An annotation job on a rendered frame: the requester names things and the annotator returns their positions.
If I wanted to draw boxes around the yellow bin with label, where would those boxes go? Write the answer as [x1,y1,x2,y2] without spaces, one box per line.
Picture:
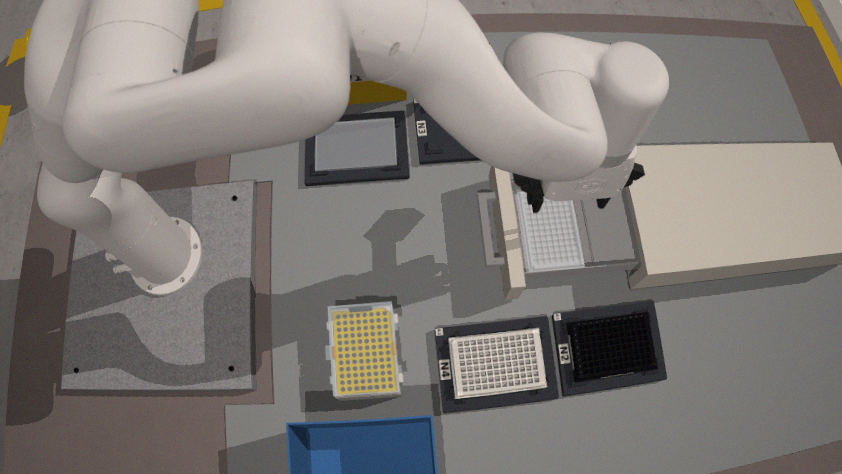
[348,74,407,105]

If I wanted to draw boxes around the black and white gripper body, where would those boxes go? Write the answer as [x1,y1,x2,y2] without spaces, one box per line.
[543,146,637,201]

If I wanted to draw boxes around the blue box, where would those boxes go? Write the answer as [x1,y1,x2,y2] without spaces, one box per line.
[286,415,437,474]

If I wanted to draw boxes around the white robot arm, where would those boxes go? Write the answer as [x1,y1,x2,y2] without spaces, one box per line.
[24,0,669,296]

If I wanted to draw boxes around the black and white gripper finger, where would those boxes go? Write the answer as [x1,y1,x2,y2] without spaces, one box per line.
[596,163,645,209]
[513,173,544,213]

